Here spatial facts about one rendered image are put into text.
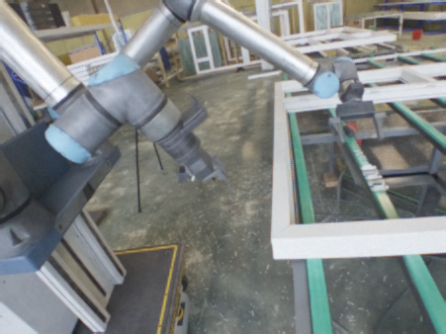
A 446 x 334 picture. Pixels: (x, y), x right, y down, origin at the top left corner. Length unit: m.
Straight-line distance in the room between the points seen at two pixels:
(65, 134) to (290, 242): 0.50
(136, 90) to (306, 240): 0.46
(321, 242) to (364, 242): 0.09
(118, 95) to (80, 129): 0.09
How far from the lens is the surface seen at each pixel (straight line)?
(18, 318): 1.27
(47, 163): 1.12
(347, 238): 0.61
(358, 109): 1.02
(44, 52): 0.66
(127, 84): 0.49
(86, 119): 0.51
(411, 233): 0.64
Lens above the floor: 1.36
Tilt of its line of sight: 31 degrees down
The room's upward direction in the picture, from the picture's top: 13 degrees counter-clockwise
